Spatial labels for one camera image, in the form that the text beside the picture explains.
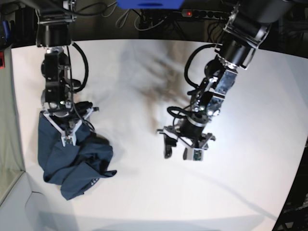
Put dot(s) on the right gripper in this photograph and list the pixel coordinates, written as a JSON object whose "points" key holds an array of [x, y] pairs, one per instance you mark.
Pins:
{"points": [[69, 121]]}

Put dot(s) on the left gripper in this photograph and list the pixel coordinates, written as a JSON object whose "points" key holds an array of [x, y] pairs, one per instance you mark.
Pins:
{"points": [[189, 131]]}

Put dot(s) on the dark blue t-shirt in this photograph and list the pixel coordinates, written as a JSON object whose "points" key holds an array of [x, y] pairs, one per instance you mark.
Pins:
{"points": [[75, 168]]}

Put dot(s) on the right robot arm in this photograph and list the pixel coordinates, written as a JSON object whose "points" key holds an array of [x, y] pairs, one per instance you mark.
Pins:
{"points": [[57, 99]]}

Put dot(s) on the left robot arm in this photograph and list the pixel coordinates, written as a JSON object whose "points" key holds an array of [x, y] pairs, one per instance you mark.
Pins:
{"points": [[247, 27]]}

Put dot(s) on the red box at table edge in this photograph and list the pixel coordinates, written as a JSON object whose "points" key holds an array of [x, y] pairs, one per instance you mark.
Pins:
{"points": [[2, 60]]}

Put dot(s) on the black power strip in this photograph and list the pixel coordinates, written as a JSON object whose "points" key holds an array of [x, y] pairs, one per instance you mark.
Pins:
{"points": [[204, 14]]}

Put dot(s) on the blue plastic bin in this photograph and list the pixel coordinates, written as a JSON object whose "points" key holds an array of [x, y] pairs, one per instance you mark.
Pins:
{"points": [[150, 4]]}

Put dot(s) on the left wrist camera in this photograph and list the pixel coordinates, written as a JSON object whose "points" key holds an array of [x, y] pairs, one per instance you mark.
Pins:
{"points": [[197, 154]]}

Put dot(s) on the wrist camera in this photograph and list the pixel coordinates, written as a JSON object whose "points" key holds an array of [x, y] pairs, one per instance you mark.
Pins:
{"points": [[197, 154], [70, 139]]}

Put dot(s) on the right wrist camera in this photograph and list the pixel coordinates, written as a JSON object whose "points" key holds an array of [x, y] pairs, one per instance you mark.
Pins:
{"points": [[70, 139]]}

